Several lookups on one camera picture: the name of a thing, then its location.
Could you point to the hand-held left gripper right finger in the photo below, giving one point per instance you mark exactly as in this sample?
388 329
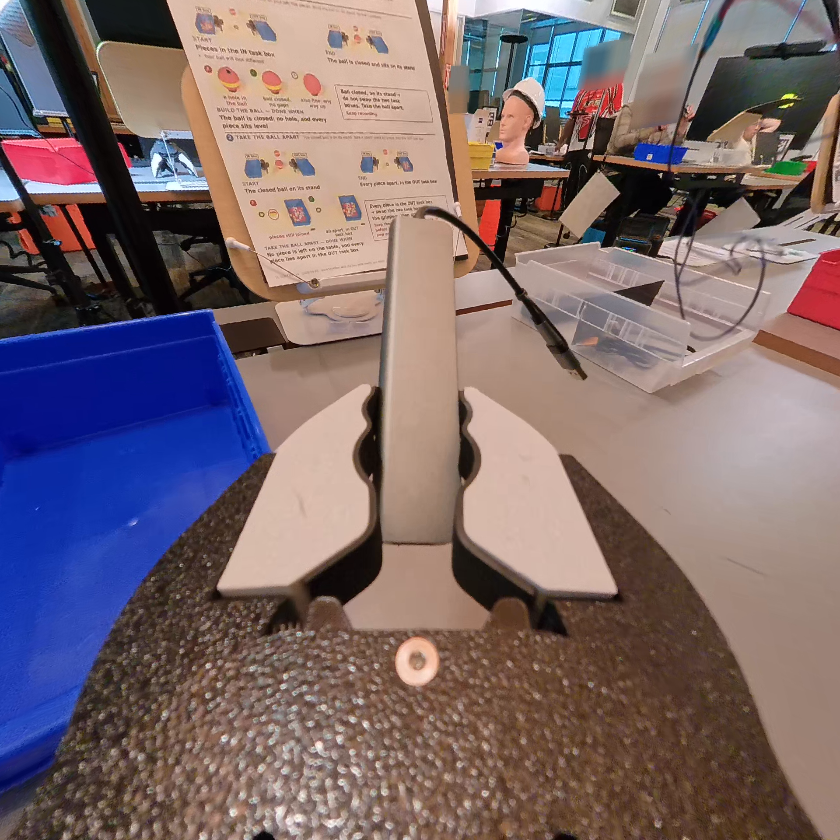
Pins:
525 512

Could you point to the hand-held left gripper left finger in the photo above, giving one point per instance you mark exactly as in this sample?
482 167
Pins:
302 512

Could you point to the grey USB hub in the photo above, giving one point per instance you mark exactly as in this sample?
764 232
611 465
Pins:
417 394

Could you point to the clear plastic organizer box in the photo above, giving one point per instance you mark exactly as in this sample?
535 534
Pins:
656 354

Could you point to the grey desk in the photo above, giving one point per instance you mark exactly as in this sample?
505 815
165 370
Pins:
656 472

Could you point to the blue plastic bin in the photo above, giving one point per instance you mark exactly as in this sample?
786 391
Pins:
118 485

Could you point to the white stand base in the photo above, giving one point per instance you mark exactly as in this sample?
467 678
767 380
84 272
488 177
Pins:
328 321

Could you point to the white paper sheet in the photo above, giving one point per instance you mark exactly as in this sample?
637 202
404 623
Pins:
735 248

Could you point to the small yellow bin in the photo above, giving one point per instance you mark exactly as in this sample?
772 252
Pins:
480 156

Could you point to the red plastic bin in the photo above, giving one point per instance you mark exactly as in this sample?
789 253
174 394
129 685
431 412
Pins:
817 295
59 161

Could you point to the orange box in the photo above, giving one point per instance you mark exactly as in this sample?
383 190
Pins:
56 229

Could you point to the background table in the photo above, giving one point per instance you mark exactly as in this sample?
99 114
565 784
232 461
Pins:
98 190

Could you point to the printed instruction sheet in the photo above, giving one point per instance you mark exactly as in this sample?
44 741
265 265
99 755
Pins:
295 131

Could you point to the small blue bin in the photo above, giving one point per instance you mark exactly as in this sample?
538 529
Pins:
659 153

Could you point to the mannequin head with white helmet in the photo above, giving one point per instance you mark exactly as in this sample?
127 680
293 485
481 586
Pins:
522 124

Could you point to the black tripod pole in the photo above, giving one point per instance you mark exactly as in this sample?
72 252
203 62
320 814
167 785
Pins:
98 164

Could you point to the instruction sheet on clipboard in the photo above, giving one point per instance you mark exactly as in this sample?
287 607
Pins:
195 118

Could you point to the plain wooden board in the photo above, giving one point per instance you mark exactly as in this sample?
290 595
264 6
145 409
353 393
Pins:
141 85

